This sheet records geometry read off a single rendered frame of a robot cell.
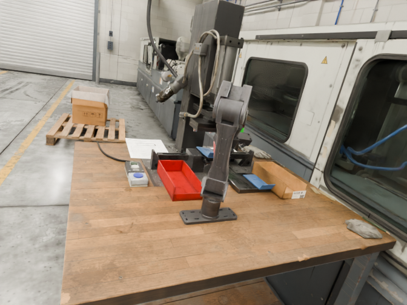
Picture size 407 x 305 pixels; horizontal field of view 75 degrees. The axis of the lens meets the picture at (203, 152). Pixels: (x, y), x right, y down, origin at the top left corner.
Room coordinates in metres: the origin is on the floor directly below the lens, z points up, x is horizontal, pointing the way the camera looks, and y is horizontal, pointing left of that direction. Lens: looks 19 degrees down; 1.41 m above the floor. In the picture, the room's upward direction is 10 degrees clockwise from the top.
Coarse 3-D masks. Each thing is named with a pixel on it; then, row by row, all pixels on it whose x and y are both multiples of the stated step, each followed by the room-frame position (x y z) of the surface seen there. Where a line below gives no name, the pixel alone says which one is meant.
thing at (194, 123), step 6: (198, 108) 1.32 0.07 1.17; (204, 108) 1.36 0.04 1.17; (210, 108) 1.37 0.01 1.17; (204, 114) 1.25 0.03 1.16; (210, 114) 1.19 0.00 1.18; (192, 120) 1.20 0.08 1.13; (198, 120) 1.19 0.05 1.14; (204, 120) 1.21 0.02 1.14; (210, 120) 1.19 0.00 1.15; (192, 126) 1.19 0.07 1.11; (198, 126) 1.14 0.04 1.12; (204, 126) 1.15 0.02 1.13; (210, 126) 1.17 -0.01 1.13; (210, 132) 1.21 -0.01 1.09; (216, 132) 1.27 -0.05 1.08
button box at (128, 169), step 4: (100, 148) 1.21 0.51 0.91; (104, 152) 1.17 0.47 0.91; (108, 156) 1.14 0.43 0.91; (120, 160) 1.12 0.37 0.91; (124, 160) 1.12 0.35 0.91; (128, 160) 1.12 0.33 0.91; (128, 164) 1.04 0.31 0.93; (140, 164) 1.07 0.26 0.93; (128, 168) 1.00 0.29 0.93; (132, 168) 1.01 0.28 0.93; (136, 168) 1.01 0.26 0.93; (140, 168) 1.02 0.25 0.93; (128, 172) 0.98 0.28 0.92
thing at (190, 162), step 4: (188, 160) 1.18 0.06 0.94; (192, 160) 1.15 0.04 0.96; (196, 160) 1.15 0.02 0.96; (200, 160) 1.16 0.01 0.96; (212, 160) 1.19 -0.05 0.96; (188, 164) 1.18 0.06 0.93; (192, 164) 1.14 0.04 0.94; (196, 164) 1.15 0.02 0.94; (200, 164) 1.16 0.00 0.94; (204, 164) 1.17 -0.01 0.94; (192, 168) 1.14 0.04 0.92; (196, 168) 1.15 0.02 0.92; (200, 168) 1.16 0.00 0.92
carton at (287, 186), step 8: (256, 168) 1.24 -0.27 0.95; (264, 168) 1.19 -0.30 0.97; (272, 168) 1.30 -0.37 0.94; (280, 168) 1.25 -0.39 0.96; (264, 176) 1.17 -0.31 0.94; (272, 176) 1.13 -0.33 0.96; (280, 176) 1.24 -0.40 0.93; (288, 176) 1.19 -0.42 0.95; (272, 184) 1.11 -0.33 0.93; (280, 184) 1.07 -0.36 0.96; (288, 184) 1.18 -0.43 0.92; (296, 184) 1.14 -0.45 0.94; (304, 184) 1.10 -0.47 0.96; (280, 192) 1.05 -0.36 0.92; (288, 192) 1.05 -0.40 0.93; (296, 192) 1.07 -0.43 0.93; (304, 192) 1.09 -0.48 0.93
